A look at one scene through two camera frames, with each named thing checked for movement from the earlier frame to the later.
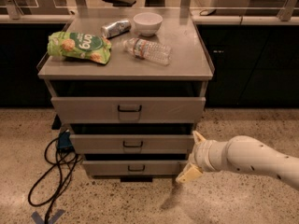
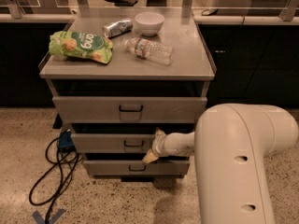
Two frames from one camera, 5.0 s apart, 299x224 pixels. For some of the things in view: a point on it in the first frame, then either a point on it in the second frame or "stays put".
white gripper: [200, 154] → [160, 147]
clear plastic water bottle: [150, 50] stays put
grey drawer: [132, 144] stays put
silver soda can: [116, 28] stays put
